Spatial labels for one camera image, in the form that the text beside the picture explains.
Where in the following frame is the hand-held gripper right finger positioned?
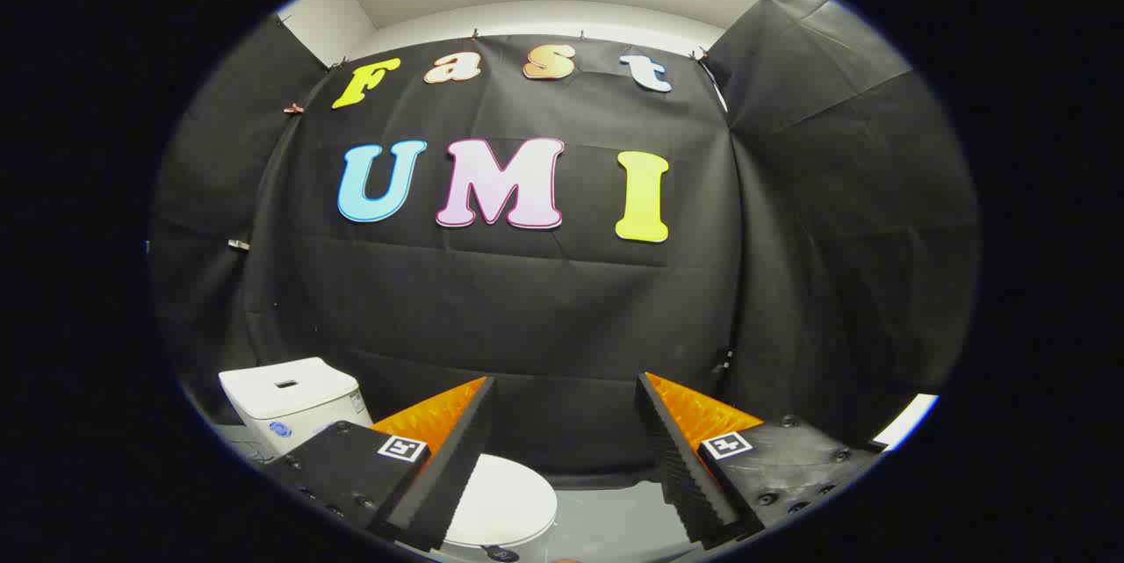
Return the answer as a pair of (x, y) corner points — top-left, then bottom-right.
(635, 372), (888, 551)

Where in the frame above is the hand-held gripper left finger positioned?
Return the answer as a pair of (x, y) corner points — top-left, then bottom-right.
(263, 376), (497, 553)

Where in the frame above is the black backdrop cloth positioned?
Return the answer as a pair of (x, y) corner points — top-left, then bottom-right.
(149, 0), (980, 494)

